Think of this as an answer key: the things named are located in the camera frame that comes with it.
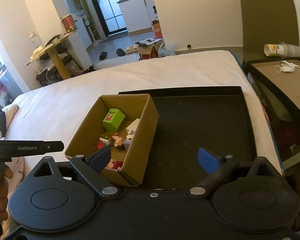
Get black slipper right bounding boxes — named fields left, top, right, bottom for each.
left=116, top=48, right=126, bottom=57

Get olive cardboard panel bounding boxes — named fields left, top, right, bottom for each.
left=241, top=0, right=300, bottom=62

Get white kitchen cabinet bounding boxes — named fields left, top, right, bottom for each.
left=118, top=0, right=156, bottom=35

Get pink plush figurine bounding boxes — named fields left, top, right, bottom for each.
left=106, top=159, right=123, bottom=170

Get orange carton box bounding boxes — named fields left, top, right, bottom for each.
left=152, top=20, right=163, bottom=38

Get open cardboard box on floor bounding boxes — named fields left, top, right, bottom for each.
left=135, top=38, right=163, bottom=60

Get black shallow tray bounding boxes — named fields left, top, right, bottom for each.
left=133, top=86, right=256, bottom=191

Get black glass door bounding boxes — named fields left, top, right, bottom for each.
left=92, top=0, right=127, bottom=37

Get beige slippers pair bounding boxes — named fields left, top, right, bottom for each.
left=125, top=43, right=139, bottom=54

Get white wall charger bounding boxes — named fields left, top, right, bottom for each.
left=126, top=118, right=140, bottom=134

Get person left hand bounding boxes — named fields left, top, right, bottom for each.
left=0, top=166, right=13, bottom=221

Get lavender rectangular block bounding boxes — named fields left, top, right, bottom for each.
left=123, top=134, right=134, bottom=150

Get black slipper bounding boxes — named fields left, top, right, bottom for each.
left=116, top=48, right=126, bottom=57
left=99, top=51, right=108, bottom=61

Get round gold top table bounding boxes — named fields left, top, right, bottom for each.
left=24, top=31, right=76, bottom=80

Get black side table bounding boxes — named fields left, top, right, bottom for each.
left=245, top=58, right=300, bottom=121

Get white plastic bag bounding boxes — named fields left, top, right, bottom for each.
left=158, top=43, right=175, bottom=58

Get red tin can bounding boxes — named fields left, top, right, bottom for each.
left=61, top=14, right=77, bottom=33

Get green cube box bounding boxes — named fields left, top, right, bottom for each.
left=102, top=108, right=126, bottom=133

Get stacked paper cups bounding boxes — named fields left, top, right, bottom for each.
left=263, top=43, right=300, bottom=57

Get brown cardboard box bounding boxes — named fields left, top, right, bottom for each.
left=65, top=94, right=159, bottom=187

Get white bed mattress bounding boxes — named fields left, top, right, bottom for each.
left=6, top=50, right=281, bottom=170

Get brown haired doll figurine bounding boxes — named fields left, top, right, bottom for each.
left=112, top=132, right=125, bottom=151

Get black slipper left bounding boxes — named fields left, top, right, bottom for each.
left=99, top=51, right=108, bottom=61

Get white face mask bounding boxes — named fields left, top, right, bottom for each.
left=275, top=61, right=300, bottom=74

